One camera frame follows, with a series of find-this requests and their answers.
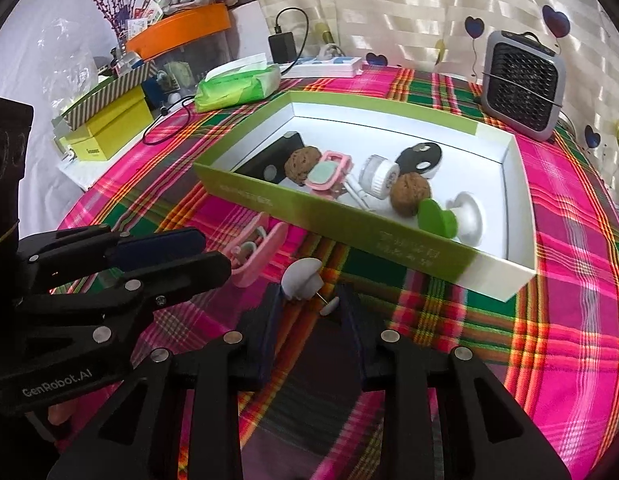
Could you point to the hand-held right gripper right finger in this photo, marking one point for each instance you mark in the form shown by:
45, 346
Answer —
357, 355

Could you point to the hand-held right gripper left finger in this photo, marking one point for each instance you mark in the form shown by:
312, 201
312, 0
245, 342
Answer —
267, 340

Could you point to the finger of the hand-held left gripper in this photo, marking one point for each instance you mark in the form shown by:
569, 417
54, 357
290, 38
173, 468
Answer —
154, 250
189, 272

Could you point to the grey round device with pin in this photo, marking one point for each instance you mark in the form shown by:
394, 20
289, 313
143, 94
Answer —
302, 277

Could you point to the pink plastic clip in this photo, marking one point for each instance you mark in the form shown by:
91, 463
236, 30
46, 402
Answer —
262, 260
327, 172

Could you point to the green and white cardboard box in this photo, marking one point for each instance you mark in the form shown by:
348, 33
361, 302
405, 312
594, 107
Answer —
339, 230

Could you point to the black rectangular device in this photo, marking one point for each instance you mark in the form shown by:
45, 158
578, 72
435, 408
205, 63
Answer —
269, 155

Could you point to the brown walnut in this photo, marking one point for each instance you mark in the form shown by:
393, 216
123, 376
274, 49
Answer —
300, 165
409, 195

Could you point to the green and white knob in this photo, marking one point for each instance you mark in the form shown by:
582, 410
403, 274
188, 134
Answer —
462, 215

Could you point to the black and white oval device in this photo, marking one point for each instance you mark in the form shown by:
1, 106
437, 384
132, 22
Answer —
417, 156

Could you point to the person's left hand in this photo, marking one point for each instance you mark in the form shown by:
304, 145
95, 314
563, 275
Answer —
60, 415

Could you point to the yellow cardboard box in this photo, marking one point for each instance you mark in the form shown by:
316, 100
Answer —
109, 127

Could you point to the small blue box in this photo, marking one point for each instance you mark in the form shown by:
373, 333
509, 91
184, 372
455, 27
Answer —
154, 91

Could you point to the striped cardboard box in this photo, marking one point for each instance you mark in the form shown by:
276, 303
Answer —
109, 90

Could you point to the green tissue pack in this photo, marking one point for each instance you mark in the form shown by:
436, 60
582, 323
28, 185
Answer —
234, 87

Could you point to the transparent plastic container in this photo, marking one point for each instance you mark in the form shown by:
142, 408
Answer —
204, 55

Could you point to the clear plastic bag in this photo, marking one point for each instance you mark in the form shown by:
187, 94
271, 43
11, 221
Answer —
64, 50

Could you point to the orange container lid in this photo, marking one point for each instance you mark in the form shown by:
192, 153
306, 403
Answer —
184, 27

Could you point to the printed paper cards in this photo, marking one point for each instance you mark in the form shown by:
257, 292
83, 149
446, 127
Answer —
142, 15

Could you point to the black charger adapter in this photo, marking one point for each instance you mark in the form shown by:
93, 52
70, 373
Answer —
282, 47

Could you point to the white power strip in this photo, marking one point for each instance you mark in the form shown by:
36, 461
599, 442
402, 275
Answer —
329, 67

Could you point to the purple flower branches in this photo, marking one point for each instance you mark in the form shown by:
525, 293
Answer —
112, 5

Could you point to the white power plug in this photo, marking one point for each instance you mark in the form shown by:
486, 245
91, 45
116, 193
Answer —
329, 51

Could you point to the grey desk fan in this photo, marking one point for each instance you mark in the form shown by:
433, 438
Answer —
522, 82

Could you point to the heart print curtain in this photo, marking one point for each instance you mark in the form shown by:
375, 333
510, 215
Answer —
414, 5

